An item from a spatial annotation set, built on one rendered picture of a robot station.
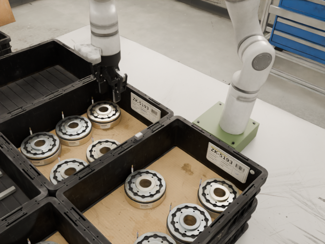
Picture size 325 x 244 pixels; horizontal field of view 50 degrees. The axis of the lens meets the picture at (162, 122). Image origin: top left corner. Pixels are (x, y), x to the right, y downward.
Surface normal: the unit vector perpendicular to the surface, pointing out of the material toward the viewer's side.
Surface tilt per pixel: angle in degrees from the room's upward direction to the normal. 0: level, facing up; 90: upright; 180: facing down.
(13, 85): 0
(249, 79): 92
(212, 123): 4
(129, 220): 0
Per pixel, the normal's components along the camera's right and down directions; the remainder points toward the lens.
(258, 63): 0.09, 0.69
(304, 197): 0.05, -0.76
